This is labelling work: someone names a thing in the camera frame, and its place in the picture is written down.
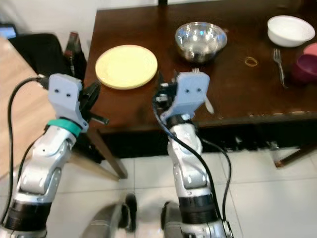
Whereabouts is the silver metal fork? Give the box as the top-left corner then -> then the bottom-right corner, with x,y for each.
272,48 -> 288,89
190,68 -> 215,115

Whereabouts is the pale yellow plate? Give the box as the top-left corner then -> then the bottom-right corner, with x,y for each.
95,45 -> 159,90

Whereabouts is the dark bottle with red label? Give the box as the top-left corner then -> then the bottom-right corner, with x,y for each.
63,32 -> 83,75

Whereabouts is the dark wooden table leg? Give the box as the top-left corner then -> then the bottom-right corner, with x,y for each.
88,128 -> 128,179

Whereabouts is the shiny steel bowl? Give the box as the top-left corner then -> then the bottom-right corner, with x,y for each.
175,22 -> 228,63

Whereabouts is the black padded chair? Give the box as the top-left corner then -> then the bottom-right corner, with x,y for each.
9,33 -> 66,77

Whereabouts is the small lit screen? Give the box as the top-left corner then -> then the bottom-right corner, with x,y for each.
0,25 -> 17,40

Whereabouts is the grey robot left leg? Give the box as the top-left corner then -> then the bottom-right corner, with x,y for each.
82,193 -> 137,238

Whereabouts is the grey robot leg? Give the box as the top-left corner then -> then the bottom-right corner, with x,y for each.
82,193 -> 137,238
161,201 -> 185,238

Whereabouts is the grey robot right leg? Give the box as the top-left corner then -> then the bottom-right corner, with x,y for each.
161,201 -> 185,238

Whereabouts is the white bowl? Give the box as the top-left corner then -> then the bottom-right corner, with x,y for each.
267,15 -> 316,48

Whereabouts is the brown wooden chair leg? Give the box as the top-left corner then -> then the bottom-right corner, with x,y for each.
275,145 -> 317,168

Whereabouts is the pink cup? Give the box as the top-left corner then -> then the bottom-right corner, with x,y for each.
302,43 -> 317,58

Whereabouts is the grey-blue right wrist camera mount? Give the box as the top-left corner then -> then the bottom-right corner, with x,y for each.
173,72 -> 210,118

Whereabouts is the grey-blue wrist camera mount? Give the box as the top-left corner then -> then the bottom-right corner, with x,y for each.
47,73 -> 85,128
173,72 -> 210,118

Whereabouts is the grey-blue left wrist camera mount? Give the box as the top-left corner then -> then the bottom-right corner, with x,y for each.
47,73 -> 85,128

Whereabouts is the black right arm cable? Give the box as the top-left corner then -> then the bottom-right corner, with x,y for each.
152,94 -> 232,224

